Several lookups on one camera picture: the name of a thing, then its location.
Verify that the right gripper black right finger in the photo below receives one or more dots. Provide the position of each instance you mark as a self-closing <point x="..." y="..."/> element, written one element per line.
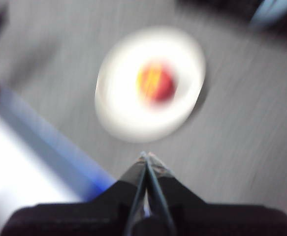
<point x="207" y="221"/>

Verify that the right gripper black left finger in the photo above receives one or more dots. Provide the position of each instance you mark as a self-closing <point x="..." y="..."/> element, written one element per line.
<point x="84" y="218"/>

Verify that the cream yellow round plate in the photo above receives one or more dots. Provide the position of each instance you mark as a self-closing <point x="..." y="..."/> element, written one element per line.
<point x="123" y="110"/>

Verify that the red yellow apple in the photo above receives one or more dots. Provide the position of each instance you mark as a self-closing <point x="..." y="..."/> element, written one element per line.
<point x="158" y="83"/>

